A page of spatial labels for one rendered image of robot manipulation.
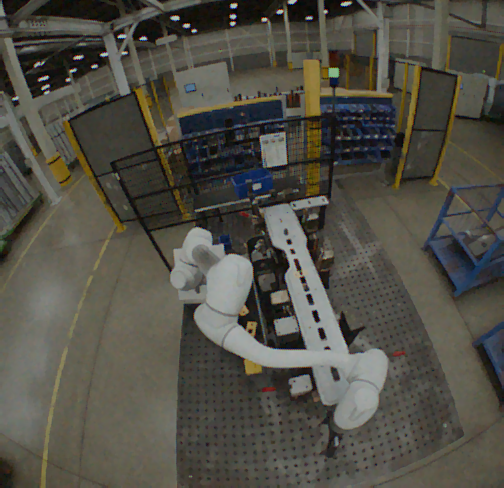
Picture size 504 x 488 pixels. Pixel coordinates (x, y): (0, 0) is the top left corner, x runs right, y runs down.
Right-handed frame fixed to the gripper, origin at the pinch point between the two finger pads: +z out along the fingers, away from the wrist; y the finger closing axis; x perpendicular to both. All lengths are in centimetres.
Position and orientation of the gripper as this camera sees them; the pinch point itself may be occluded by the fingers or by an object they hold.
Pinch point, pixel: (324, 437)
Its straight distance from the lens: 105.8
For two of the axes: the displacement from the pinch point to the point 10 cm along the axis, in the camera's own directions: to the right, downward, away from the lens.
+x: 9.8, 1.2, -1.5
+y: -1.9, 4.4, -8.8
